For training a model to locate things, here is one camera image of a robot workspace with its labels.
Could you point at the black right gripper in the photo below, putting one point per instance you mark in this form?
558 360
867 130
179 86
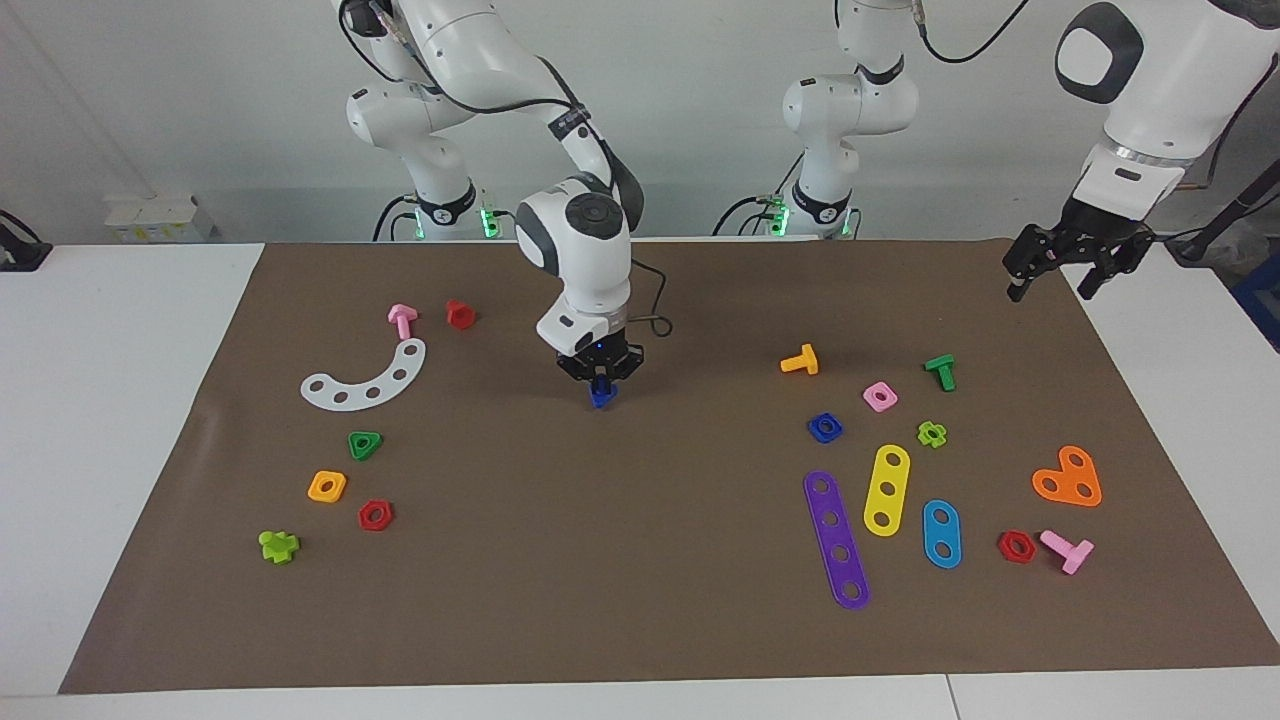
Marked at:
600 360

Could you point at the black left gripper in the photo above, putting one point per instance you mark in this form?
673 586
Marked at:
1090 240

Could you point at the blue plastic screw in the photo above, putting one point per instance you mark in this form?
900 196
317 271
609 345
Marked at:
601 398

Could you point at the blue square nut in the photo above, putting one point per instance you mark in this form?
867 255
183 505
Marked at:
835 436

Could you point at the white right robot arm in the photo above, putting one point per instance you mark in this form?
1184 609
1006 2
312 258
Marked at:
590 270

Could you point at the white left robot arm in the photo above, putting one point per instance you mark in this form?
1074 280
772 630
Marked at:
1160 90

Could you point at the dark green plastic screw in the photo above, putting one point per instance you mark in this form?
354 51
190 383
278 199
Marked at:
941 370

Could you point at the red plastic screw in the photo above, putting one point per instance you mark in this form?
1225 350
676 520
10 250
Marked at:
459 314

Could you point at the brown table mat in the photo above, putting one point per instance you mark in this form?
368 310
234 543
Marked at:
640 560

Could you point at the black stand leg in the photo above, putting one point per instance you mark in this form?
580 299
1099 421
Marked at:
1225 215

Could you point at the lime green cross nut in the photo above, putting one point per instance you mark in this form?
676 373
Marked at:
940 440

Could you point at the orange heart-shaped plate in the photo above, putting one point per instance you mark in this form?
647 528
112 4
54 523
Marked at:
1068 480

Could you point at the orange plastic screw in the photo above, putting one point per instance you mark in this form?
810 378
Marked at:
800 362

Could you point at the pink square nut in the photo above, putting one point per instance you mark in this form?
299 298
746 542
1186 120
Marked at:
890 405

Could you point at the blue crate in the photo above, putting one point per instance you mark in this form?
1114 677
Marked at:
1262 300

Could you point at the small pink plastic screw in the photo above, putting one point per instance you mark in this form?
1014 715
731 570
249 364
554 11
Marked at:
402 320

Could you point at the white curved five-hole plate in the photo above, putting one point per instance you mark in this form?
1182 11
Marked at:
357 398

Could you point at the yellow three-hole plate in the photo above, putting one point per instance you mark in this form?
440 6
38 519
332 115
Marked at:
889 474

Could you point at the green triangle nut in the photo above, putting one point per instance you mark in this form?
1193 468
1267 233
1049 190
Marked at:
353 438

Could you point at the large pink plastic screw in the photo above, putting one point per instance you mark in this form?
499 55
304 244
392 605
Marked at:
1068 550

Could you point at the red hexagon nut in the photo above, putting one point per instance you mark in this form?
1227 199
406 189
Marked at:
364 520
1028 553

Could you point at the blue two-hole plate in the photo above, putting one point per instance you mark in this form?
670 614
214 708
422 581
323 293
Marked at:
941 534

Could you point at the purple four-hole plate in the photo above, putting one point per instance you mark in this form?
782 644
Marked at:
836 537

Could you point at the orange square nut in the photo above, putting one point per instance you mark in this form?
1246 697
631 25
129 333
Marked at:
340 480

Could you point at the lime green cross screw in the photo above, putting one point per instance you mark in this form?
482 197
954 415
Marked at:
278 546

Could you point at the black clamp device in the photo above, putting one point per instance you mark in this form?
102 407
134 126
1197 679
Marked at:
20 255

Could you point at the white box at wall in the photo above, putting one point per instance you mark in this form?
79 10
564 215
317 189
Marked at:
150 218

